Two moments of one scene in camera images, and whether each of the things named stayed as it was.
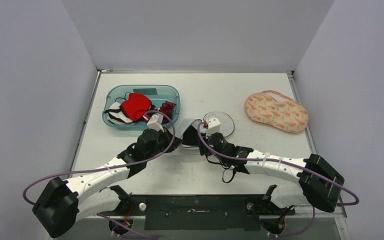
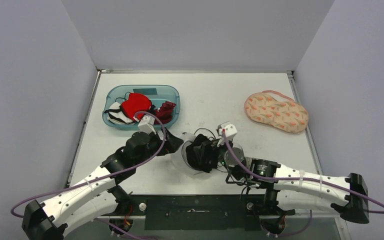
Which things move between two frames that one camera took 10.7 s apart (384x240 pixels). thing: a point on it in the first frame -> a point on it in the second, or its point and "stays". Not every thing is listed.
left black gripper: x=175 y=144 stays
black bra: x=191 y=136 -> x=202 y=153
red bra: x=136 y=105 stays
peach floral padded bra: x=276 y=110 stays
